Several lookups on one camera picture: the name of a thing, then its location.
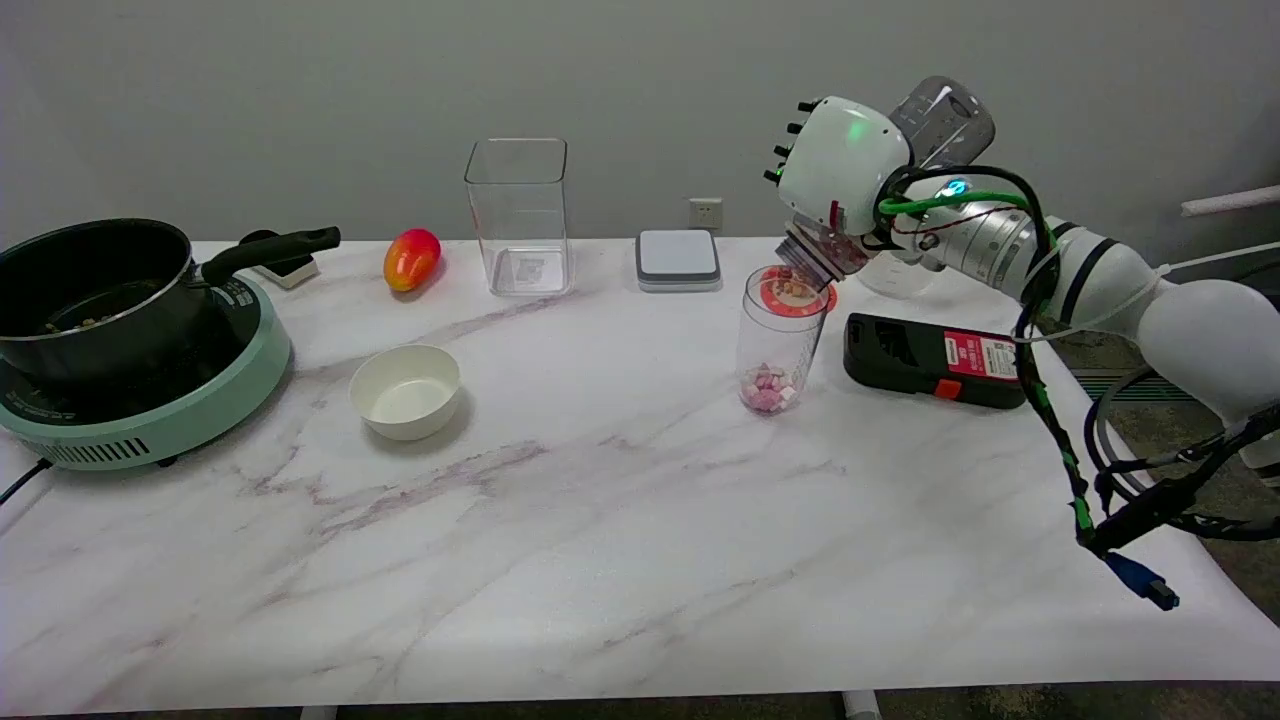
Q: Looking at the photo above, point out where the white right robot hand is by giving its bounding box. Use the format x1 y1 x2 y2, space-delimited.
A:
765 95 914 247

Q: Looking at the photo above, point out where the clear plastic measuring jug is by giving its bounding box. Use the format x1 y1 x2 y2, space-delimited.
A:
858 248 941 300

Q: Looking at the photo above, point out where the red round lid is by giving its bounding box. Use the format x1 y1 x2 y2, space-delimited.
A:
757 265 838 319

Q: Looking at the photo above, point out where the white pipe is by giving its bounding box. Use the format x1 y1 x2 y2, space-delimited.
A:
1180 185 1280 218

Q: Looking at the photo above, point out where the clear square plastic container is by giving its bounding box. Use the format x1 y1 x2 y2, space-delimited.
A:
464 138 575 298

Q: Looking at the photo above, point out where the black box with red label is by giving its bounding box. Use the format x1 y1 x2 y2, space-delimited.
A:
843 312 1029 410

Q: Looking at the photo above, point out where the black saucepan with handle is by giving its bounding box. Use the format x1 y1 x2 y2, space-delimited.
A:
0 218 342 386

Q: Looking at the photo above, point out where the clear cup with pink cubes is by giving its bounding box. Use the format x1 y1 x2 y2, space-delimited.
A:
736 265 833 416

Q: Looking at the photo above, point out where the white bowl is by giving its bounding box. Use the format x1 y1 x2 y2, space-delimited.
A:
349 344 462 442

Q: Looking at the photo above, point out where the grey white kitchen scale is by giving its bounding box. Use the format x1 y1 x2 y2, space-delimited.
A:
636 229 723 293

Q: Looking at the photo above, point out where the clear bottle with beige sleeve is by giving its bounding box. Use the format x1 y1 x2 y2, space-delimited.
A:
778 77 997 291

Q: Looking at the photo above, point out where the red yellow mango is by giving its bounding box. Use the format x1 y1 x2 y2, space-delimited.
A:
383 228 443 293

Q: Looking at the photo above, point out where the green robot cable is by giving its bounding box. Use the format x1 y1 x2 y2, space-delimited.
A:
878 190 1033 217

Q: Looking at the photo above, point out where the green induction cooker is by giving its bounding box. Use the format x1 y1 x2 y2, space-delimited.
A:
0 272 293 471

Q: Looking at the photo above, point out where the small black white device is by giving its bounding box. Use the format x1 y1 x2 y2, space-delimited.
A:
238 230 321 291

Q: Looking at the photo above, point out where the floor vent grille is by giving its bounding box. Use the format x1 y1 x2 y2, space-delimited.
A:
1072 368 1156 403

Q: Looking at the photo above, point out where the black cooker power cord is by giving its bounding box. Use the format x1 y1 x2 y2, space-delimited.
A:
0 458 53 506

